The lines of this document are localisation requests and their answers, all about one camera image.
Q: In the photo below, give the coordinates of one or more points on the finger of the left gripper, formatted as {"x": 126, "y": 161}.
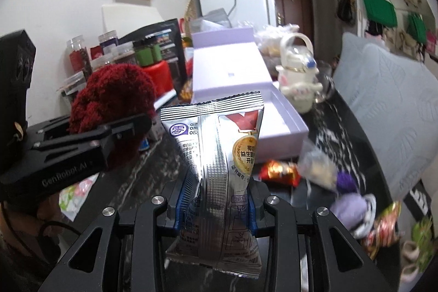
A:
{"x": 51, "y": 147}

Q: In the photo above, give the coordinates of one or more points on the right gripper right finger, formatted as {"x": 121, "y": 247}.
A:
{"x": 309, "y": 238}

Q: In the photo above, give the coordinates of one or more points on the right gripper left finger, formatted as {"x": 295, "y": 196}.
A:
{"x": 131, "y": 239}

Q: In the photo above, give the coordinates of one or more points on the green gold cereal packet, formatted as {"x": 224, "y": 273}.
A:
{"x": 383, "y": 232}

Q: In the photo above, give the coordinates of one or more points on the red knitted yarn ball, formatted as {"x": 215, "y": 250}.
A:
{"x": 112, "y": 93}

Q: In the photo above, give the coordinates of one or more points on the purple embroidered sachet pouch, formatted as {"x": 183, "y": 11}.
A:
{"x": 350, "y": 209}

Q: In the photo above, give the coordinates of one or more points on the silver foil snack packet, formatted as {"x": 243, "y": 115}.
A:
{"x": 218, "y": 140}

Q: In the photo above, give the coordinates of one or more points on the clear zip bag with snacks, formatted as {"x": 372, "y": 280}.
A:
{"x": 316, "y": 166}

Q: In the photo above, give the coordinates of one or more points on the red gold candy packet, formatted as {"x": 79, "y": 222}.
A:
{"x": 280, "y": 172}

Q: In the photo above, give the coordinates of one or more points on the operator left hand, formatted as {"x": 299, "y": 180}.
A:
{"x": 24, "y": 224}

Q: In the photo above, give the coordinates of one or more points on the red plastic container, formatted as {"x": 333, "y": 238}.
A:
{"x": 160, "y": 75}

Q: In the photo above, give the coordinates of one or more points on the black menu stand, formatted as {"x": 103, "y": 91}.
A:
{"x": 167, "y": 35}

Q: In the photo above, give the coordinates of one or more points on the lavender gift box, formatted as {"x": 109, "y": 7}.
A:
{"x": 227, "y": 62}

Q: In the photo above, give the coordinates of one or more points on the plastic bag of food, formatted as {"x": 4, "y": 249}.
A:
{"x": 268, "y": 39}

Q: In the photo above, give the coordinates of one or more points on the cream cartoon dog kettle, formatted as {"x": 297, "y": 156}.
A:
{"x": 297, "y": 72}

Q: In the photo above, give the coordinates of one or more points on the white mini fridge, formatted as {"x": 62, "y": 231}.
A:
{"x": 258, "y": 13}

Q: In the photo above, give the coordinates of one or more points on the clear glass mug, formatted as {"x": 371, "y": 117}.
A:
{"x": 325, "y": 77}

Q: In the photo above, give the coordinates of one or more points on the brown entrance door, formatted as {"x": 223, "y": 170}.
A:
{"x": 299, "y": 12}

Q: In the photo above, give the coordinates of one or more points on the green felt tote bag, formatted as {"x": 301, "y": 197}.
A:
{"x": 382, "y": 12}

